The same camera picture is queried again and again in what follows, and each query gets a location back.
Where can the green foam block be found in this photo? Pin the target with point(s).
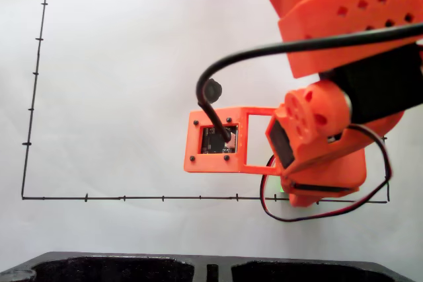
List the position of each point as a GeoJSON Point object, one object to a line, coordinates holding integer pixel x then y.
{"type": "Point", "coordinates": [283, 188]}

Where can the black dot mark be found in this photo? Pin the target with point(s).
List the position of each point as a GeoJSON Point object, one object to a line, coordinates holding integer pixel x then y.
{"type": "Point", "coordinates": [214, 92]}

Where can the white sheet with drawn rectangle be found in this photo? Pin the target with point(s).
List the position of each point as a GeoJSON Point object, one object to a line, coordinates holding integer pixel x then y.
{"type": "Point", "coordinates": [115, 97]}

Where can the orange-mounted camera module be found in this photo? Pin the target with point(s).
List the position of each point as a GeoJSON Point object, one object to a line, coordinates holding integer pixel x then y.
{"type": "Point", "coordinates": [215, 145]}

